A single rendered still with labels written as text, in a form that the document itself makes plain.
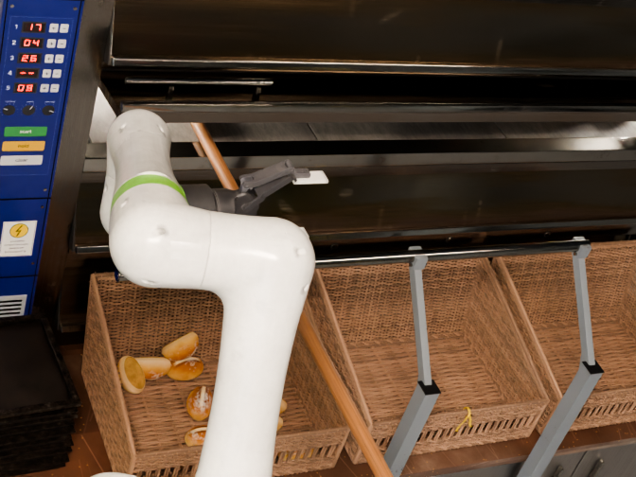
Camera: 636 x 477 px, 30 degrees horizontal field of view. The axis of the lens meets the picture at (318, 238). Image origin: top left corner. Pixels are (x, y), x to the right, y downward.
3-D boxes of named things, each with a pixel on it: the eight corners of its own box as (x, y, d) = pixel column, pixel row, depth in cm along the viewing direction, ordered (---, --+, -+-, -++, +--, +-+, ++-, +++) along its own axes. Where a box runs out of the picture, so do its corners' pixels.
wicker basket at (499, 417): (282, 331, 329) (309, 256, 313) (452, 315, 355) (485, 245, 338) (351, 468, 297) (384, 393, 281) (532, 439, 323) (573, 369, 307)
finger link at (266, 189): (238, 200, 217) (235, 196, 216) (291, 167, 216) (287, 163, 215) (245, 214, 214) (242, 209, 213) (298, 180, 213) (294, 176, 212)
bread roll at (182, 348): (194, 328, 299) (204, 347, 299) (193, 331, 306) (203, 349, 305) (159, 347, 297) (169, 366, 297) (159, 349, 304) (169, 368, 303)
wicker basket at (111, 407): (70, 349, 302) (86, 270, 286) (272, 332, 328) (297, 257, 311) (119, 503, 270) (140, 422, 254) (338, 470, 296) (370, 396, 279)
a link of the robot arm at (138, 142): (107, 244, 174) (183, 249, 177) (114, 171, 170) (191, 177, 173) (102, 160, 207) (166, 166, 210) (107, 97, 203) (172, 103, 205)
